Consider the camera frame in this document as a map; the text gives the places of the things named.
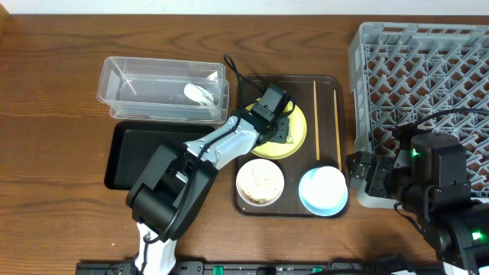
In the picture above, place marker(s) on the white cup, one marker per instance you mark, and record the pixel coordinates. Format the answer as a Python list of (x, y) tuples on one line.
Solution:
[(326, 189)]

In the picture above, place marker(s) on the dark brown serving tray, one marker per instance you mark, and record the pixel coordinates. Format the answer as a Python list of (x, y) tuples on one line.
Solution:
[(300, 87)]

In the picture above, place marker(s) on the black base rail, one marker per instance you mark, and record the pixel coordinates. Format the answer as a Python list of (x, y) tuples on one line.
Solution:
[(200, 268)]

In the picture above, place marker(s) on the black plastic tray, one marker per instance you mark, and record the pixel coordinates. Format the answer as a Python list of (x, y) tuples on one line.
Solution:
[(134, 143)]

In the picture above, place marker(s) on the green snack wrapper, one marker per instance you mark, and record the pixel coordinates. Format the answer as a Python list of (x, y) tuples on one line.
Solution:
[(289, 138)]

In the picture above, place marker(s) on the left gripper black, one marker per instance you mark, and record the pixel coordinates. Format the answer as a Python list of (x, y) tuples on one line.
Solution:
[(283, 130)]

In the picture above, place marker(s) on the wooden chopstick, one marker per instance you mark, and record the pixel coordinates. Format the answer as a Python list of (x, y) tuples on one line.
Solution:
[(316, 121), (337, 133)]

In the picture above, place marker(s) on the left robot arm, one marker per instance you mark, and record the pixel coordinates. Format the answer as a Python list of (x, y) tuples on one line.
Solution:
[(171, 189)]

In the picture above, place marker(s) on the blue plate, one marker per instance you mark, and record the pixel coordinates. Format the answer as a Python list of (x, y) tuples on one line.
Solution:
[(304, 182)]

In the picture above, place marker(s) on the white bowl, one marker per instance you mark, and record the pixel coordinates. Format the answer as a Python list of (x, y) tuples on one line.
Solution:
[(260, 182)]

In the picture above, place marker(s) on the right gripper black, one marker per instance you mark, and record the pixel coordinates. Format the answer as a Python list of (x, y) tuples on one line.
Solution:
[(367, 173)]

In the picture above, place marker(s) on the clear plastic bin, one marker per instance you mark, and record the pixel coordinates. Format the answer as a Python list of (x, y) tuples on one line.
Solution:
[(149, 89)]

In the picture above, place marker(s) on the grey dishwasher rack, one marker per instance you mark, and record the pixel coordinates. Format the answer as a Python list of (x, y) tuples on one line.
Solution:
[(403, 72)]

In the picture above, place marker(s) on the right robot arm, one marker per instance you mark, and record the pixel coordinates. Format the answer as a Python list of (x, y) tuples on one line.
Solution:
[(428, 179)]

